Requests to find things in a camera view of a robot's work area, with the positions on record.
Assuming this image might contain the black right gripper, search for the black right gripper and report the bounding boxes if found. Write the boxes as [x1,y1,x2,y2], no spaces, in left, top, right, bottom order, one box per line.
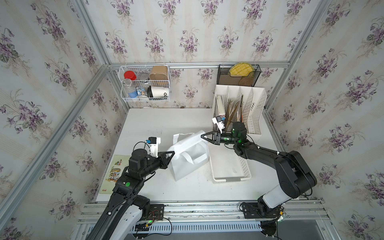
[200,130,238,147]

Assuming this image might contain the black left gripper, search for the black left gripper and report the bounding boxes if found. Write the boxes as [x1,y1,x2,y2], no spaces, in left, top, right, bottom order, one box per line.
[138,152,176,181]

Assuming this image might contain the white insulated delivery bag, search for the white insulated delivery bag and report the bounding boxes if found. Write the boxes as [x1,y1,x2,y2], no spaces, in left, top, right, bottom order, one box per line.
[168,130,210,181]

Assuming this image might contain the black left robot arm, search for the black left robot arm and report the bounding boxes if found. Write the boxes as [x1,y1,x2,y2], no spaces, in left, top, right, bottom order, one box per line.
[87,149,175,240]

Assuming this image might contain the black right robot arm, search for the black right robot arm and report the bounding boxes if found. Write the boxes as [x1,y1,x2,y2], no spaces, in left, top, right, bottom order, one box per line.
[201,122,318,214]

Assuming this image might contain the purple white spine book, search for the purple white spine book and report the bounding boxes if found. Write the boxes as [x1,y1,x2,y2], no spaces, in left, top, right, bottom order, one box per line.
[215,95,226,118]

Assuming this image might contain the yellow brown magazines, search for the yellow brown magazines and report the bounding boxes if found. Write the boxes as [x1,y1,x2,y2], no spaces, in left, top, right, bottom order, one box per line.
[224,94,243,126]

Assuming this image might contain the white perforated plastic basket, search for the white perforated plastic basket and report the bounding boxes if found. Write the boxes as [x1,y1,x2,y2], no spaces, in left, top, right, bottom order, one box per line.
[209,145,252,183]

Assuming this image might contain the white plastic file organizer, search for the white plastic file organizer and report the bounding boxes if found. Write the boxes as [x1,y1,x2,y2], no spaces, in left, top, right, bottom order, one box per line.
[212,85,267,135]

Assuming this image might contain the green illustrated children's book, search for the green illustrated children's book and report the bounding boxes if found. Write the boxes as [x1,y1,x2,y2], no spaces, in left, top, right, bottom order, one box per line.
[99,155,131,195]

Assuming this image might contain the white black paper cup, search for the white black paper cup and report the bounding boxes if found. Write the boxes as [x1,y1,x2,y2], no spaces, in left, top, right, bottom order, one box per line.
[147,86,170,99]

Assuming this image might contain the clear plastic water bottle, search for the clear plastic water bottle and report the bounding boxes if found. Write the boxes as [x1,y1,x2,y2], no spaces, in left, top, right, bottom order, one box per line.
[122,79,138,99]

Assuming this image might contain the brown cardboard box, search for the brown cardboard box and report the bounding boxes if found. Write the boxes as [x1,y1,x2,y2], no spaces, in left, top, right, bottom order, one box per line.
[149,66,169,81]

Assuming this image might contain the red lidded jar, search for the red lidded jar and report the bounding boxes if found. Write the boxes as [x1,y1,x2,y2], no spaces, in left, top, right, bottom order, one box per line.
[124,71,137,81]

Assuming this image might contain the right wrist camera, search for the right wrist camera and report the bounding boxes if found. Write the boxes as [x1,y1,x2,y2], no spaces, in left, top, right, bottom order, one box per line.
[212,116,226,134]

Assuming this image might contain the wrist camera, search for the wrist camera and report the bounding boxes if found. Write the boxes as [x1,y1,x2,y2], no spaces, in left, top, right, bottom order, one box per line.
[145,137,161,158]
[212,116,226,134]

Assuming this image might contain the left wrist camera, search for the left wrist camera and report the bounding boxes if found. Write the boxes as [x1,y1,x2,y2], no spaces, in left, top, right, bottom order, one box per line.
[145,137,161,158]

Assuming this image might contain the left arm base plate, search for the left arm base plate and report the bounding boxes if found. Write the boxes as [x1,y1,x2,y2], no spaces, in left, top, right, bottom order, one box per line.
[140,204,165,221]

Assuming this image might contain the black mesh wall holder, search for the black mesh wall holder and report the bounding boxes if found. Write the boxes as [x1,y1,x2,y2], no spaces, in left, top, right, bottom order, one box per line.
[217,63,261,87]

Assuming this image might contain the white wire wall basket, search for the white wire wall basket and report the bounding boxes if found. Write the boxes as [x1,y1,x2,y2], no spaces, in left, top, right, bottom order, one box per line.
[118,64,171,103]

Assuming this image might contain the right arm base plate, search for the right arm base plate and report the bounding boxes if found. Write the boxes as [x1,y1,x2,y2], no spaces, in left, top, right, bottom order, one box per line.
[239,202,284,219]

